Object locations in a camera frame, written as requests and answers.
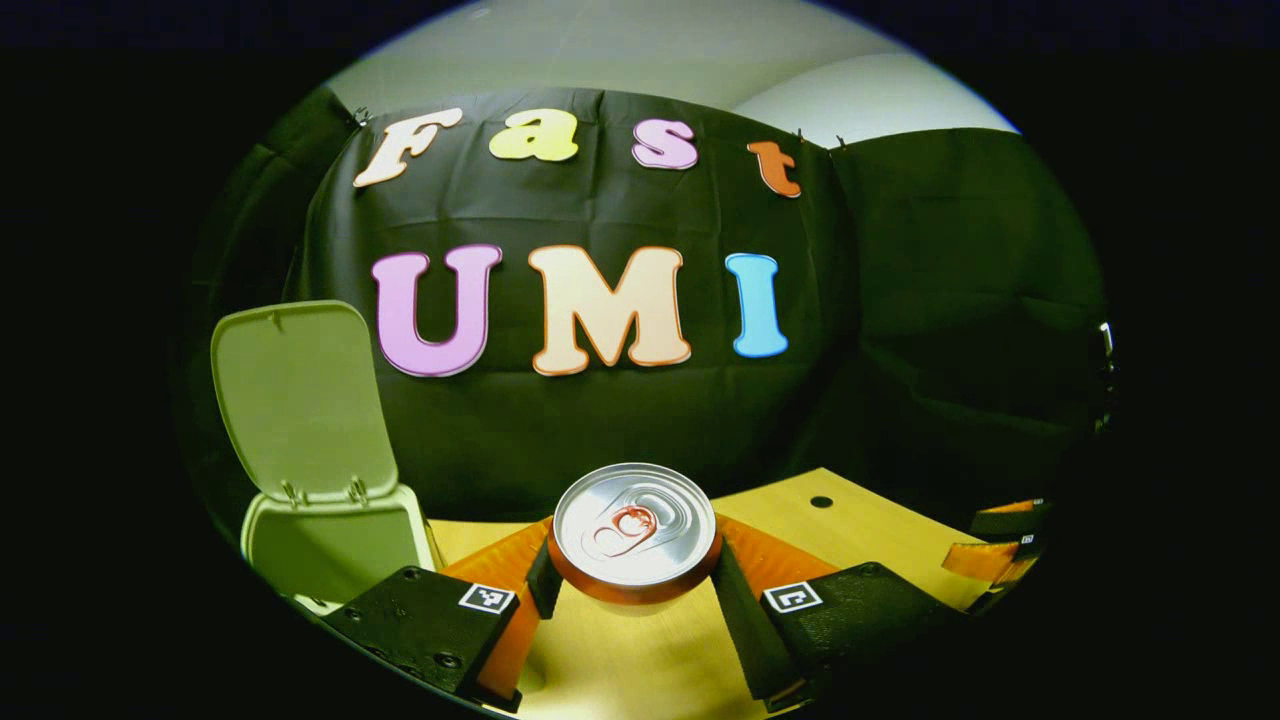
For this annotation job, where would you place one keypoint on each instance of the red pop can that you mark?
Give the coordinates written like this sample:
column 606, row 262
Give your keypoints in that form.
column 635, row 530

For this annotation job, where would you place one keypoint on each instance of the black backdrop cloth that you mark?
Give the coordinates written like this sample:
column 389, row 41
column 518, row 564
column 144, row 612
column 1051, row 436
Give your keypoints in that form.
column 600, row 430

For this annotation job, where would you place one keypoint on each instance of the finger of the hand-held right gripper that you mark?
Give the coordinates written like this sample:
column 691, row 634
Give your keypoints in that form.
column 980, row 562
column 1005, row 518

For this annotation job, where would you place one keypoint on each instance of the pale green desktop garbage bin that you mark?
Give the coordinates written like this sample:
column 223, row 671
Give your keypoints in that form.
column 300, row 400

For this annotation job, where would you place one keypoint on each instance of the wooden desktop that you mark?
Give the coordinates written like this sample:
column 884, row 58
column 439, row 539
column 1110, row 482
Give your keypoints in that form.
column 640, row 660

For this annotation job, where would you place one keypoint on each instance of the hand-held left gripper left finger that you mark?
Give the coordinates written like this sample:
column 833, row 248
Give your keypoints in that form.
column 542, row 590

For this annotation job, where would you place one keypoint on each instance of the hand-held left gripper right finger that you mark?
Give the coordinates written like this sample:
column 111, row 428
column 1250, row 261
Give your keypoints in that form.
column 740, row 620

